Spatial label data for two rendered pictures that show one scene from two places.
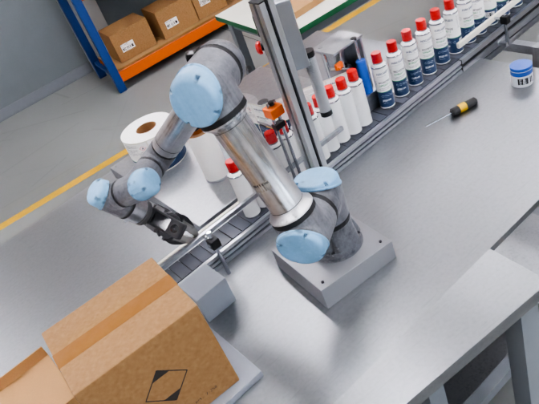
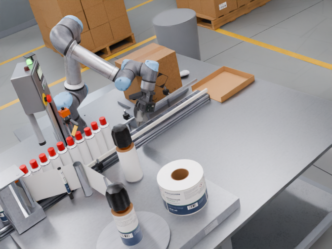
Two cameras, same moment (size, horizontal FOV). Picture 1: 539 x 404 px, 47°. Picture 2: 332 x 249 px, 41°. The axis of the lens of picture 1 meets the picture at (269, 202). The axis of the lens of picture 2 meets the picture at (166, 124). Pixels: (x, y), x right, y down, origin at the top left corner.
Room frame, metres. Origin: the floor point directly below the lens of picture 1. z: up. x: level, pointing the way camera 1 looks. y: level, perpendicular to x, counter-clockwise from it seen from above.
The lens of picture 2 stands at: (3.57, 0.12, 2.25)
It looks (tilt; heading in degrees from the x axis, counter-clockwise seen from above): 33 degrees down; 173
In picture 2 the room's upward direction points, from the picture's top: 14 degrees counter-clockwise
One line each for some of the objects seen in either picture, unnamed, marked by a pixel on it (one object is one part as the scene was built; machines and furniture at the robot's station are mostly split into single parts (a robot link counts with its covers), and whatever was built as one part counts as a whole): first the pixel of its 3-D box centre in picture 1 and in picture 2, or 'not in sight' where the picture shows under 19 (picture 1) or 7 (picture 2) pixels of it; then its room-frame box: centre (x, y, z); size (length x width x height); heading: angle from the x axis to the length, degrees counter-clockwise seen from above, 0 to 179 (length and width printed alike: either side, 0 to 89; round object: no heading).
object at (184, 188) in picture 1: (237, 138); (123, 220); (2.07, 0.02, 0.86); 0.80 x 0.67 x 0.05; 116
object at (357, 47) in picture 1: (346, 77); (16, 198); (1.89, -0.40, 1.01); 0.14 x 0.13 x 0.26; 116
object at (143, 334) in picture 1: (142, 357); (149, 75); (1.05, 0.41, 0.99); 0.30 x 0.24 x 0.27; 112
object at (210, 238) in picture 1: (214, 250); (130, 123); (1.41, 0.20, 0.91); 0.07 x 0.03 x 0.17; 26
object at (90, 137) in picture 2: not in sight; (92, 145); (1.61, -0.03, 0.98); 0.05 x 0.05 x 0.20
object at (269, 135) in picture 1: (279, 159); (83, 148); (1.62, -0.08, 0.98); 0.05 x 0.05 x 0.20
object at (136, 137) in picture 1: (154, 143); (183, 186); (2.10, 0.31, 0.95); 0.20 x 0.20 x 0.14
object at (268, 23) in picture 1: (298, 113); (53, 114); (1.51, -0.17, 1.17); 0.04 x 0.04 x 0.67; 26
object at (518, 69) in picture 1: (521, 73); not in sight; (1.72, -0.93, 0.87); 0.07 x 0.07 x 0.07
